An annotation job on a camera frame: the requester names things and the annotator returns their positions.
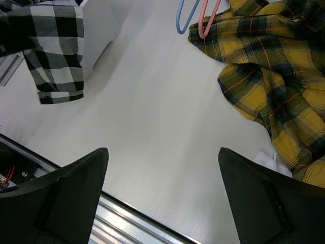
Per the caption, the light blue wire hanger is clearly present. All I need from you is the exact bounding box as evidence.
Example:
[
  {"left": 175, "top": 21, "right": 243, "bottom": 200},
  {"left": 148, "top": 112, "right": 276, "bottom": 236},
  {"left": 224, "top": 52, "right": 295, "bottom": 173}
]
[{"left": 176, "top": 0, "right": 200, "bottom": 35}]

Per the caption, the black white checkered shirt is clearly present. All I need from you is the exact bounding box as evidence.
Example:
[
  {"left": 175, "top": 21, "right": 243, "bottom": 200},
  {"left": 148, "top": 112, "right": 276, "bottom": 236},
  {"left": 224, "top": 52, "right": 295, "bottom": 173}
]
[{"left": 1, "top": 1, "right": 84, "bottom": 104}]

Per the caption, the yellow black plaid shirt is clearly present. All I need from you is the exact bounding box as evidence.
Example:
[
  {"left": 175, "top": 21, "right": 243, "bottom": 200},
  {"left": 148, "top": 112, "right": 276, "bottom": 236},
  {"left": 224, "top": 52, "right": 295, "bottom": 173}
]
[{"left": 188, "top": 1, "right": 324, "bottom": 187}]

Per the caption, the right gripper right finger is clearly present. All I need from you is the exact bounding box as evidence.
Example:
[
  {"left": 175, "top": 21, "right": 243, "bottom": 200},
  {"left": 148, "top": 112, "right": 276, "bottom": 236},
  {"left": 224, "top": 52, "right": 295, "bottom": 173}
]
[{"left": 218, "top": 147, "right": 324, "bottom": 243}]

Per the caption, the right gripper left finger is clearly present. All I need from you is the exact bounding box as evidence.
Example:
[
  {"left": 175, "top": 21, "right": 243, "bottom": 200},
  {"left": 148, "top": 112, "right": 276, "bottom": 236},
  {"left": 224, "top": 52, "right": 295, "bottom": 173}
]
[{"left": 1, "top": 148, "right": 109, "bottom": 243}]

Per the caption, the white plastic bin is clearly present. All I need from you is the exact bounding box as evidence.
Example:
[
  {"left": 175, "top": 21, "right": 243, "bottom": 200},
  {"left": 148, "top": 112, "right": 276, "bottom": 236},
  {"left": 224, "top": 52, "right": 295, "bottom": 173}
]
[{"left": 80, "top": 0, "right": 119, "bottom": 81}]

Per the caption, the pink wire hanger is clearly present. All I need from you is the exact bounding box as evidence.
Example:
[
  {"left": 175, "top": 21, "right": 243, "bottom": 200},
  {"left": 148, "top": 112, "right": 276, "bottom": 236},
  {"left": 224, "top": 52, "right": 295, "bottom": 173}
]
[{"left": 198, "top": 0, "right": 221, "bottom": 39}]

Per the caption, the aluminium front rail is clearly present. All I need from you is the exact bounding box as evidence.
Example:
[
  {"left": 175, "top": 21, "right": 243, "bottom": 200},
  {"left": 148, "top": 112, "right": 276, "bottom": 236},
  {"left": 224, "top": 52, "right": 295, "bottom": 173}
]
[{"left": 1, "top": 136, "right": 193, "bottom": 243}]

